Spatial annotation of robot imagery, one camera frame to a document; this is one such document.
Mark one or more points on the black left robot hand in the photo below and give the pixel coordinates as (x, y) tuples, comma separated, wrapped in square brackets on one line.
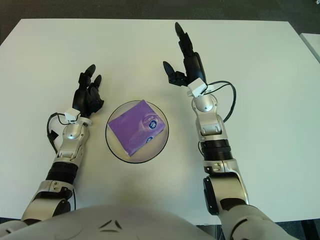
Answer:
[(81, 98)]

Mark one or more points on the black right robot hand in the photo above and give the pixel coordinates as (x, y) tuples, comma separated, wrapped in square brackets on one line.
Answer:
[(195, 65)]

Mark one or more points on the purple tissue paper pack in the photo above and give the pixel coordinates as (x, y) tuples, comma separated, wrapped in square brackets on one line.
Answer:
[(130, 127)]

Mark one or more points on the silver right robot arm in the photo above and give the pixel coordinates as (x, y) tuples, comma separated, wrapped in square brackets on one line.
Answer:
[(215, 140)]

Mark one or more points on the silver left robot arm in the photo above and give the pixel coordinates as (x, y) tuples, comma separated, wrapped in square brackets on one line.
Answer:
[(67, 150)]

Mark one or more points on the white plate with black rim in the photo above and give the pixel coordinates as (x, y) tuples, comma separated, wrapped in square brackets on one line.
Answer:
[(155, 150)]

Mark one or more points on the white side table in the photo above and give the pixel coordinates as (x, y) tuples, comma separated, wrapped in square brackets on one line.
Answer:
[(313, 45)]

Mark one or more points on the grey robot torso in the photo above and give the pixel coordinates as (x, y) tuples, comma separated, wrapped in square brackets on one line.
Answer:
[(112, 222)]

